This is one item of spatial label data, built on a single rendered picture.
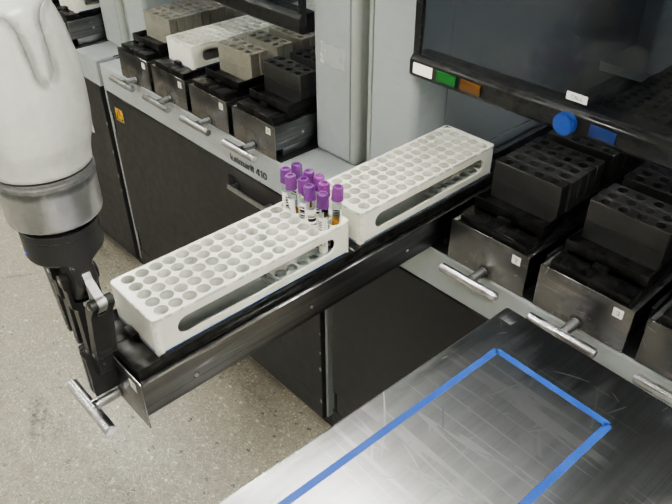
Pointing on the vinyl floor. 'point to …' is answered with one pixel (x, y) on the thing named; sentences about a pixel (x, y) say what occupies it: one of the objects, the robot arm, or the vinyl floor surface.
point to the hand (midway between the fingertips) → (99, 365)
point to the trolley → (488, 433)
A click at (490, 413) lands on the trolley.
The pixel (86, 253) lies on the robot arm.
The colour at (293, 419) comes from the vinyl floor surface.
